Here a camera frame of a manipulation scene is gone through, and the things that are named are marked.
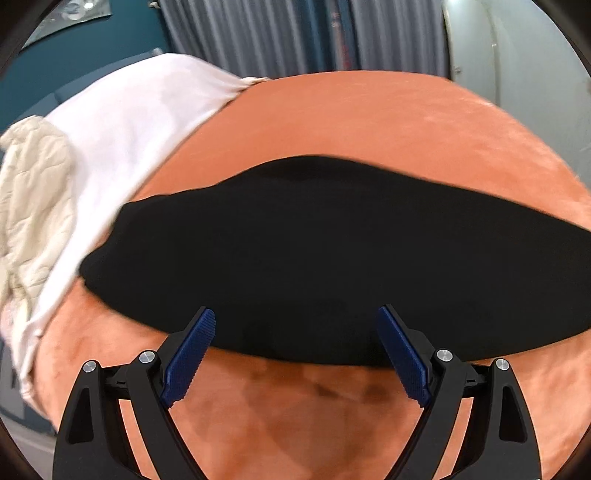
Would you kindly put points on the orange plush blanket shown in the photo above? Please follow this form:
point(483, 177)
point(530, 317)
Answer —
point(392, 120)

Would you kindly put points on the cream quilted cloth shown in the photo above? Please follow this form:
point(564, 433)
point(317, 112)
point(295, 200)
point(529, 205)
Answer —
point(37, 194)

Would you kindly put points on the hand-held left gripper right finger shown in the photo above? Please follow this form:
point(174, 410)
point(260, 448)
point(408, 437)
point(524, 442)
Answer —
point(404, 355)

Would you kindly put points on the glass wall picture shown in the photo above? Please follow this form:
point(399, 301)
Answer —
point(69, 14)

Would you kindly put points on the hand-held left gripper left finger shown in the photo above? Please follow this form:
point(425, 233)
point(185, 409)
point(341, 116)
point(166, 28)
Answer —
point(191, 350)

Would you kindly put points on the white door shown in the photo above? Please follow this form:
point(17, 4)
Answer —
point(508, 55)

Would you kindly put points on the grey curtain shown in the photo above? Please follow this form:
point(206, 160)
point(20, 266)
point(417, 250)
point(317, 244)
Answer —
point(277, 32)

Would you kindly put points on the black pants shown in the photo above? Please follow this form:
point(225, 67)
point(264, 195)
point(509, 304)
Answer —
point(300, 254)

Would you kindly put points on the white bed sheet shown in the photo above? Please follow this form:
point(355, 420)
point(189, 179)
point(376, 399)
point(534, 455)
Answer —
point(129, 124)

